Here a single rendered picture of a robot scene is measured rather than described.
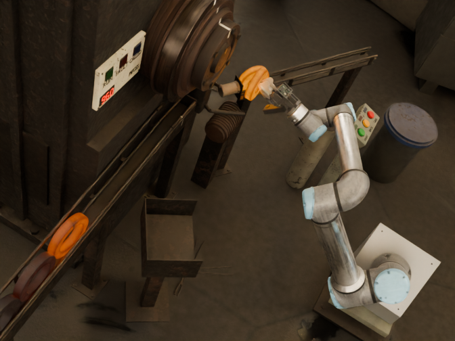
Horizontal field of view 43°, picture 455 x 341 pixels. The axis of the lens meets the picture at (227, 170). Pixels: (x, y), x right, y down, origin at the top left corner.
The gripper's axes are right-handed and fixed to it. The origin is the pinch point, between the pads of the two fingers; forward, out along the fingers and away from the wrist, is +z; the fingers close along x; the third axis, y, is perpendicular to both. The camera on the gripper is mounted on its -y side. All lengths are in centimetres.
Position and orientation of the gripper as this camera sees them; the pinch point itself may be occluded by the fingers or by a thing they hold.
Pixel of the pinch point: (257, 81)
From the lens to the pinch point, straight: 259.7
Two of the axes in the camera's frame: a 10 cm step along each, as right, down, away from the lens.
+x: -4.9, 6.1, -6.2
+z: -7.3, -6.8, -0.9
